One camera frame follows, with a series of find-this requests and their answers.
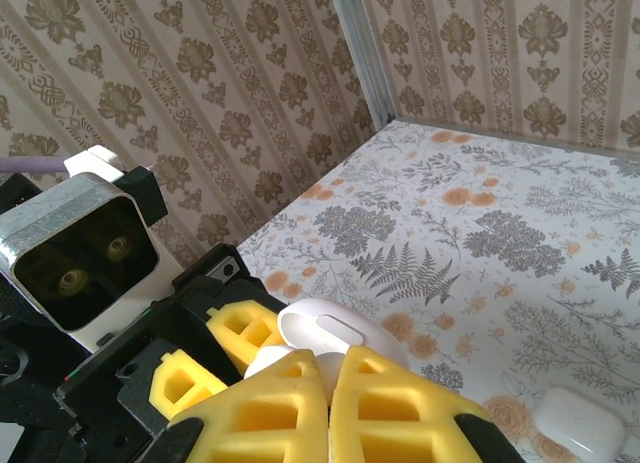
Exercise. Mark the floral patterned table cover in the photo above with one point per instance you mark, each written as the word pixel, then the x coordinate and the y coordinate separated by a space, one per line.
pixel 500 308

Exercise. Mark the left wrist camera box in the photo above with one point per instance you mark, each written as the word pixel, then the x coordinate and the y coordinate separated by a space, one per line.
pixel 75 263

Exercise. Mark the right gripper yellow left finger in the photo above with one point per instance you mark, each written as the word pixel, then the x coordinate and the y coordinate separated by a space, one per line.
pixel 270 418

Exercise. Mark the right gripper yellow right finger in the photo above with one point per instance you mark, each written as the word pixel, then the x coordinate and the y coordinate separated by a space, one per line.
pixel 395 418

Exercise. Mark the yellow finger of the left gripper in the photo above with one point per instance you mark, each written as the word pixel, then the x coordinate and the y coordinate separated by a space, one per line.
pixel 245 328
pixel 185 383

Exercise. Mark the aluminium corner post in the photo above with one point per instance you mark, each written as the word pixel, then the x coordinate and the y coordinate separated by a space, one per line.
pixel 367 58

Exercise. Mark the white earbud charging case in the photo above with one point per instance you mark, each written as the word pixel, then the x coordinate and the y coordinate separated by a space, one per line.
pixel 340 328

